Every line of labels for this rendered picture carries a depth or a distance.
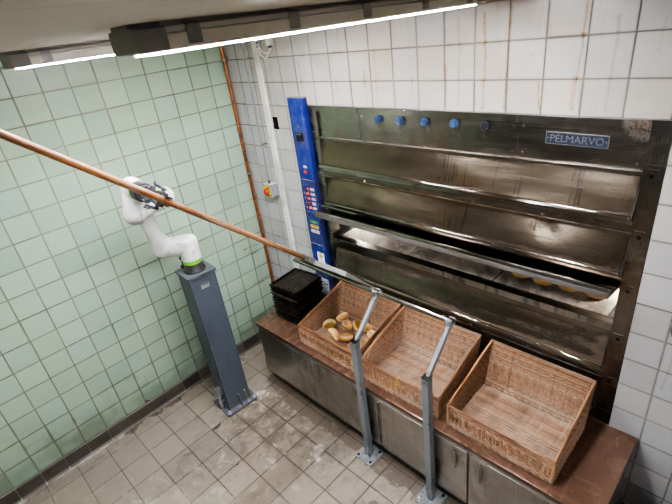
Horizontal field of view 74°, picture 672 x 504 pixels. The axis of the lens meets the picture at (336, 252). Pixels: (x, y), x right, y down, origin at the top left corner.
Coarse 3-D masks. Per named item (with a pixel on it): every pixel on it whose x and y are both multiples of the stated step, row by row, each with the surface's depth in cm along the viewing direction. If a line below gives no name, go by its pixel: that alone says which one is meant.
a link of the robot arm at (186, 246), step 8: (176, 240) 286; (184, 240) 285; (192, 240) 287; (176, 248) 286; (184, 248) 286; (192, 248) 288; (184, 256) 289; (192, 256) 290; (200, 256) 295; (184, 264) 294; (192, 264) 292
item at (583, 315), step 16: (336, 240) 322; (352, 240) 314; (384, 256) 293; (400, 256) 285; (432, 272) 269; (448, 272) 261; (464, 272) 259; (480, 288) 249; (496, 288) 241; (512, 288) 239; (528, 304) 231; (544, 304) 225; (560, 304) 222; (592, 320) 210; (608, 320) 207
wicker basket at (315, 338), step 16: (336, 288) 329; (352, 288) 325; (320, 304) 321; (336, 304) 334; (352, 304) 328; (368, 304) 316; (384, 304) 306; (400, 304) 296; (304, 320) 313; (320, 320) 327; (336, 320) 333; (352, 320) 330; (368, 320) 320; (384, 320) 308; (304, 336) 310; (320, 336) 295; (320, 352) 303; (336, 352) 289; (352, 368) 283
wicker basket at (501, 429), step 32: (512, 352) 246; (480, 384) 258; (512, 384) 250; (544, 384) 237; (576, 384) 225; (448, 416) 236; (480, 416) 241; (512, 416) 238; (544, 416) 236; (576, 416) 209; (512, 448) 211; (544, 448) 219; (544, 480) 205
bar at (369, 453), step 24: (312, 264) 291; (432, 312) 230; (360, 336) 254; (360, 360) 258; (432, 360) 223; (360, 384) 265; (360, 408) 276; (432, 408) 231; (432, 432) 238; (360, 456) 295; (432, 456) 246; (432, 480) 254
